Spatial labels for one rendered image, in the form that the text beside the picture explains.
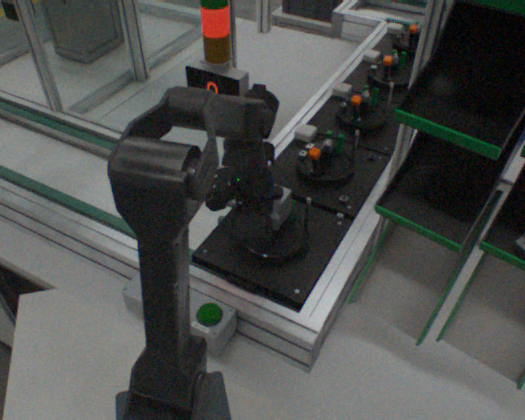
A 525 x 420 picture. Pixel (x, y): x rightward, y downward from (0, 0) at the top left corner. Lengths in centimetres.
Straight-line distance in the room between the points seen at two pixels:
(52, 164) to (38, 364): 55
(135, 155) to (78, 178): 88
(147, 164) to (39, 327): 71
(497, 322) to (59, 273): 86
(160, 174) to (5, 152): 108
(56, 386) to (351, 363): 54
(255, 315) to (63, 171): 67
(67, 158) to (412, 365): 96
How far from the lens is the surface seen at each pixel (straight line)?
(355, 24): 202
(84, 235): 108
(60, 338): 106
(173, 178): 41
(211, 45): 95
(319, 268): 95
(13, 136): 152
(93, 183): 127
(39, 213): 116
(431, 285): 86
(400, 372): 98
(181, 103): 48
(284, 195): 91
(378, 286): 87
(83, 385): 99
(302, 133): 125
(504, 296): 87
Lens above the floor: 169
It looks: 43 degrees down
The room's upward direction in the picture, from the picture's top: straight up
